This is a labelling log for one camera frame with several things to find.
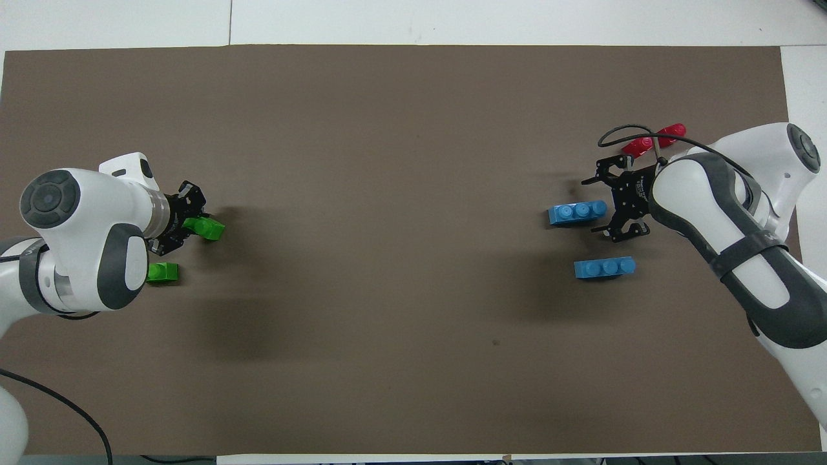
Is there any blue three-stud toy brick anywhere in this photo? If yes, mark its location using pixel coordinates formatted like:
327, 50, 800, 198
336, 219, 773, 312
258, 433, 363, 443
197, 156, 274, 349
548, 200, 609, 227
574, 256, 637, 280

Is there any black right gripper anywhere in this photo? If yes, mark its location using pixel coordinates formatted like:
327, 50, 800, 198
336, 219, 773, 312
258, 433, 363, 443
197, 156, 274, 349
580, 155, 658, 244

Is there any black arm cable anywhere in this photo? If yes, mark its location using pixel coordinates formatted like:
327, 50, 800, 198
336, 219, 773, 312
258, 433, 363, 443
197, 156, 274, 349
598, 124, 760, 194
0, 368, 217, 465

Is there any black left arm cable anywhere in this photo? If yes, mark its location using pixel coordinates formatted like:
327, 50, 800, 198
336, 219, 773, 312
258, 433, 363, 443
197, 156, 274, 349
0, 368, 217, 465

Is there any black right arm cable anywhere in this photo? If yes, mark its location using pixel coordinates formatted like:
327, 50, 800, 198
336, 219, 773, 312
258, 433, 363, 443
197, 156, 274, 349
598, 124, 760, 194

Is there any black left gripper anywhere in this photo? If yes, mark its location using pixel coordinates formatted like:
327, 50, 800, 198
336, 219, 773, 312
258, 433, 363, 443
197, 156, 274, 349
150, 180, 209, 256

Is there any brown table mat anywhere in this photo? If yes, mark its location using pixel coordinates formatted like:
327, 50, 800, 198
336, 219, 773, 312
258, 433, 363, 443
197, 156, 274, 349
0, 44, 822, 457

